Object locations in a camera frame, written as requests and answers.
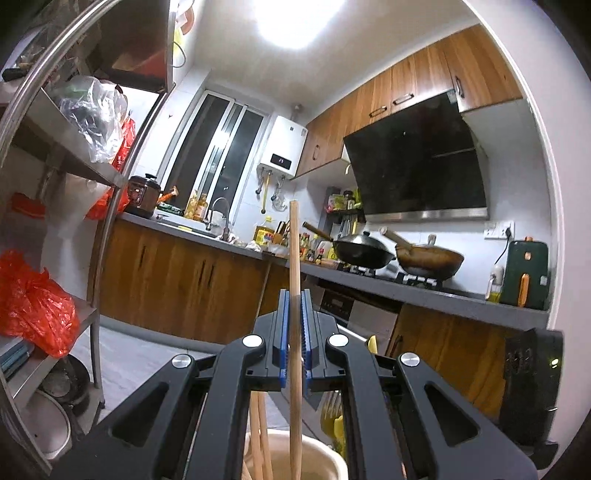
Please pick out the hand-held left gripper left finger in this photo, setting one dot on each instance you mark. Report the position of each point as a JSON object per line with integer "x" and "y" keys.
{"x": 285, "y": 341}

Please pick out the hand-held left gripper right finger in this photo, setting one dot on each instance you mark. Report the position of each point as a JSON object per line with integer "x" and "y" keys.
{"x": 307, "y": 341}

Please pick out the white floral ceramic utensil holder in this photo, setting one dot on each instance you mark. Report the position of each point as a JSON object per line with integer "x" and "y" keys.
{"x": 323, "y": 466}

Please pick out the built-in silver appliance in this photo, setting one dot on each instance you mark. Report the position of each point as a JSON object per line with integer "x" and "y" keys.
{"x": 369, "y": 318}

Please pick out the wooden lower cabinet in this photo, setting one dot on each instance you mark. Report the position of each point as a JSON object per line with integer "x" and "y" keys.
{"x": 452, "y": 350}
{"x": 161, "y": 277}

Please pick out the row of condiment bottles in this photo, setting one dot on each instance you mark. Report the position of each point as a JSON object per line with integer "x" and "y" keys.
{"x": 314, "y": 251}

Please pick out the yellow liquid dispenser bottle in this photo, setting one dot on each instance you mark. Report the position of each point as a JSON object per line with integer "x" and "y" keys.
{"x": 494, "y": 288}

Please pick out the black wok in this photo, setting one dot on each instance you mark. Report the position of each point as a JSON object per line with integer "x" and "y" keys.
{"x": 364, "y": 254}

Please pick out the knife block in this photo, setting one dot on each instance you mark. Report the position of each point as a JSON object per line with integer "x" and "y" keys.
{"x": 280, "y": 235}

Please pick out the large yellow oil bottle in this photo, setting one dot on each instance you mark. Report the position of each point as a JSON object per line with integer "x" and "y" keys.
{"x": 263, "y": 233}

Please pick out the green air fryer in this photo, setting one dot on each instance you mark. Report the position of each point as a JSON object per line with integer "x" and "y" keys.
{"x": 521, "y": 272}

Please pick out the black gas stove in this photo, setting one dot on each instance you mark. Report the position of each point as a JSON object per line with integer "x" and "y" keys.
{"x": 406, "y": 278}

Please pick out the grey countertop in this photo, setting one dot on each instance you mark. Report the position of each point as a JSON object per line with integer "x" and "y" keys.
{"x": 415, "y": 293}

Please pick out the metal faucet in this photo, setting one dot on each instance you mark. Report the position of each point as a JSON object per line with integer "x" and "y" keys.
{"x": 208, "y": 221}

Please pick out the brown wok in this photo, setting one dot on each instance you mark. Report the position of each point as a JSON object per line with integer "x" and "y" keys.
{"x": 429, "y": 265}

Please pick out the cooking oil bottles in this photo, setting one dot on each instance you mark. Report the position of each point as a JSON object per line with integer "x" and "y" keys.
{"x": 197, "y": 207}

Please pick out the orange packet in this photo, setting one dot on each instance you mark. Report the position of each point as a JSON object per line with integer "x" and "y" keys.
{"x": 168, "y": 194}

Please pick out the white water heater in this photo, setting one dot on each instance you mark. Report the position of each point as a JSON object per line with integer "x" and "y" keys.
{"x": 284, "y": 143}

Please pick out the brown electric pot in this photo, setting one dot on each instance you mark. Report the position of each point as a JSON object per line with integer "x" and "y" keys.
{"x": 143, "y": 196}

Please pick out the kitchen window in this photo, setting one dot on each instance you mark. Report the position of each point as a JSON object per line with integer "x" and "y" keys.
{"x": 207, "y": 147}

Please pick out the black range hood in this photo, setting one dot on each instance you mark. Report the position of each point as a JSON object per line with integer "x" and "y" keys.
{"x": 415, "y": 157}

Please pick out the dark metal pot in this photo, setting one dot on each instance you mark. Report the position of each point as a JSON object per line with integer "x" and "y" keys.
{"x": 64, "y": 378}

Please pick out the wooden upper cabinets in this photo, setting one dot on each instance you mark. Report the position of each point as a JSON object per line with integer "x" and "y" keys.
{"x": 369, "y": 101}

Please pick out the hanging red plastic bag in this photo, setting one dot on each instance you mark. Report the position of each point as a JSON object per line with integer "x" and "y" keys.
{"x": 124, "y": 143}

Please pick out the large red plastic bag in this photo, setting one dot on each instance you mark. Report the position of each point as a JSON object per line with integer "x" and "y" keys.
{"x": 32, "y": 304}

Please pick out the grey metal basin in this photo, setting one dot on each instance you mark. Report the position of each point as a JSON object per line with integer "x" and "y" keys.
{"x": 41, "y": 429}

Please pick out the metal shelf rack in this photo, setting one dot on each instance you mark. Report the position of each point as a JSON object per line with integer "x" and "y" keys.
{"x": 78, "y": 157}

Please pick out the small red plastic bag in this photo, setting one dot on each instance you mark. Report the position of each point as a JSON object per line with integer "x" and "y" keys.
{"x": 27, "y": 204}

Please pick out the clear plastic bag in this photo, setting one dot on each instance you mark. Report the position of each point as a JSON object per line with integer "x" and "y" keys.
{"x": 92, "y": 120}

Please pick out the brown box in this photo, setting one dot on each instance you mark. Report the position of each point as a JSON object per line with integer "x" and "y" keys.
{"x": 138, "y": 55}

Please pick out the ceiling lamp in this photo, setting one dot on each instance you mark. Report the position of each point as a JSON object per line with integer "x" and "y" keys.
{"x": 295, "y": 18}

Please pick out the wall rack with jars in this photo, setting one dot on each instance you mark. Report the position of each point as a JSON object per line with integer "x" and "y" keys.
{"x": 341, "y": 201}

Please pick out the wall socket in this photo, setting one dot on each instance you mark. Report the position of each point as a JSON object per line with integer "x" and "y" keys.
{"x": 494, "y": 230}

